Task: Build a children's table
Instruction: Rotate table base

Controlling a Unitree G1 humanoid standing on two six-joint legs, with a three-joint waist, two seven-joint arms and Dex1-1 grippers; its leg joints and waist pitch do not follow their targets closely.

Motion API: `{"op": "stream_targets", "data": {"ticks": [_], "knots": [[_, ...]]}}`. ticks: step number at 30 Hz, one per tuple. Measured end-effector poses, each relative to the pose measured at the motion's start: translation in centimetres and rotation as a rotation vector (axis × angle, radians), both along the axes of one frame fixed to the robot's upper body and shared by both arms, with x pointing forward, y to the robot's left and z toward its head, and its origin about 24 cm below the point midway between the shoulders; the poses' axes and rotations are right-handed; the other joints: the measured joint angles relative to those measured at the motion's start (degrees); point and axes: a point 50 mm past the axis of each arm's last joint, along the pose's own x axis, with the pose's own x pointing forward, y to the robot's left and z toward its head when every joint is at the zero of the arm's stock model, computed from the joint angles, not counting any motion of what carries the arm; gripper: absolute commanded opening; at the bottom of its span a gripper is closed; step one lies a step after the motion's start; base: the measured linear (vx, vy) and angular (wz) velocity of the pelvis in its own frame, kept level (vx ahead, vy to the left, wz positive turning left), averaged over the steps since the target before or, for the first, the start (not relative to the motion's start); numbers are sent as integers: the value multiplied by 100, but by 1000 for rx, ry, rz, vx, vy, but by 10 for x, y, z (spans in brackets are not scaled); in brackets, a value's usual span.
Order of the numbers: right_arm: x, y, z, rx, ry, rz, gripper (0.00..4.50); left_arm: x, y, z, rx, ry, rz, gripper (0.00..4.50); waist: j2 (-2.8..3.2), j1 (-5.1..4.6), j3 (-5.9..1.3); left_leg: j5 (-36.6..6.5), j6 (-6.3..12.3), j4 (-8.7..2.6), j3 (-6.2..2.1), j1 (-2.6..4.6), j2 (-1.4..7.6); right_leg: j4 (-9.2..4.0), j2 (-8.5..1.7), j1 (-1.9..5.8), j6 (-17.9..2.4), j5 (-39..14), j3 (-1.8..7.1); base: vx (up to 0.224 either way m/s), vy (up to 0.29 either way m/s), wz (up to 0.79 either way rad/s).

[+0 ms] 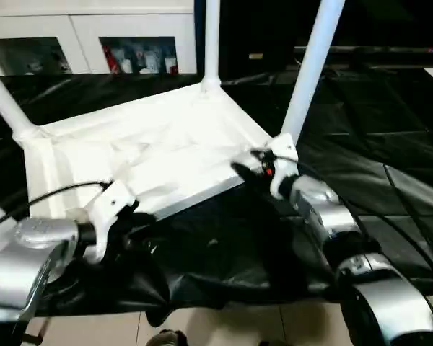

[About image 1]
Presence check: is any white plastic table top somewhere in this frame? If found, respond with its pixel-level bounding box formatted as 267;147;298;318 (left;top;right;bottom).
12;81;299;253

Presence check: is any black mat cloth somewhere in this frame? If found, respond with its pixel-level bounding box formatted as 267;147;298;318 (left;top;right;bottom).
0;68;433;324

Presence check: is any small brown rounded object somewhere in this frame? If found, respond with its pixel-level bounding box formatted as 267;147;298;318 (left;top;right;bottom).
147;329;188;346

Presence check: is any dark blue vertical panel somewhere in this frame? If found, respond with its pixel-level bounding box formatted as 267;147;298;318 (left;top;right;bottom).
193;0;207;75

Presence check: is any black table stand leg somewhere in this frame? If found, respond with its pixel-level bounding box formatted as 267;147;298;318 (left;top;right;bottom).
21;320;50;343

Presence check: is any blue white printed mug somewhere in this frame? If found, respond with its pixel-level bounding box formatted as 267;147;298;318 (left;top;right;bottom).
139;52;159;74

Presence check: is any red bottle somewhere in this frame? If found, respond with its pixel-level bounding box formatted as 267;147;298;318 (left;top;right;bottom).
103;46;118;75

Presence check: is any black backdrop cloth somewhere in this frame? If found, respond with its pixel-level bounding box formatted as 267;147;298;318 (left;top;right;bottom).
219;0;433;79

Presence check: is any white glass-door cabinet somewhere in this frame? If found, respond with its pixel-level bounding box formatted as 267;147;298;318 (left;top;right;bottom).
0;0;198;76

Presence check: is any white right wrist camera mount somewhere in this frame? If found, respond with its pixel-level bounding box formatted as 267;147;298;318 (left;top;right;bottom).
268;133;299;199

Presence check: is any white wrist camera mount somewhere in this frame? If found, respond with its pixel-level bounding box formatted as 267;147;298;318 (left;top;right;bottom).
268;133;299;199
81;179;140;266

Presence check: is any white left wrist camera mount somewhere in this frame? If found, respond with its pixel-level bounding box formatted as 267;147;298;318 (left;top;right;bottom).
81;179;140;266

